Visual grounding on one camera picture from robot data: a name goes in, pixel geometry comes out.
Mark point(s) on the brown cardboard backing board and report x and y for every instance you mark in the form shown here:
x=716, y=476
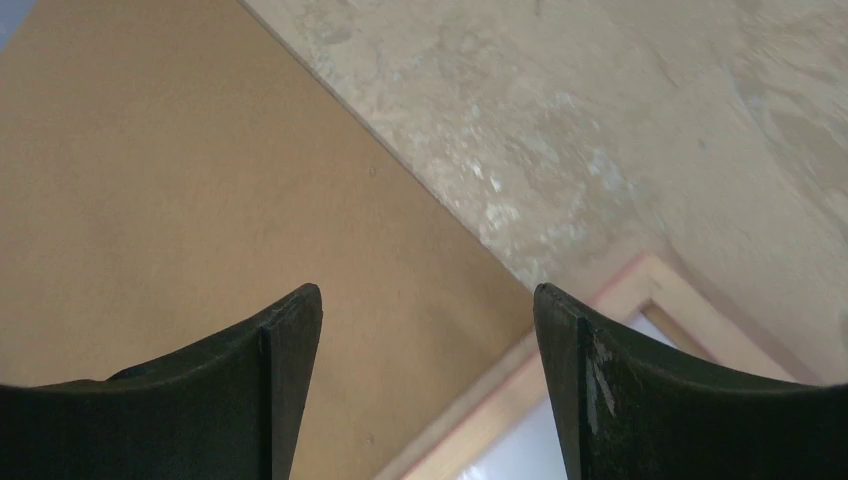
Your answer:
x=169, y=169

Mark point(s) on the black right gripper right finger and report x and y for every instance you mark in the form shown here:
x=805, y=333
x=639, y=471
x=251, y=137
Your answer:
x=627, y=406

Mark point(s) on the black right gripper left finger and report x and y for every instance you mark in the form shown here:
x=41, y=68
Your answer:
x=228, y=406

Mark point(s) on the beach landscape photo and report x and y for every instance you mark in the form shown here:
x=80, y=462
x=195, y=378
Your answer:
x=511, y=434

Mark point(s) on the pink picture frame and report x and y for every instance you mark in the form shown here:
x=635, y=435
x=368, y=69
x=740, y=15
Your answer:
x=648, y=296

